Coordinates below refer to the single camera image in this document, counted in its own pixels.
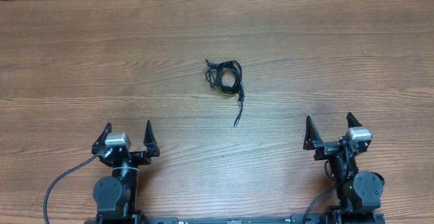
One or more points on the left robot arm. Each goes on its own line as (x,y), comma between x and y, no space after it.
(115,195)

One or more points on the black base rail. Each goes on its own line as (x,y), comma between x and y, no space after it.
(293,219)

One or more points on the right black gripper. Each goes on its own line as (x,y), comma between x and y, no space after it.
(332,148)

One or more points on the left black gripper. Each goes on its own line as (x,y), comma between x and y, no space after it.
(129,155)

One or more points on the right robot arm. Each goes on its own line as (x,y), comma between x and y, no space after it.
(358,193)

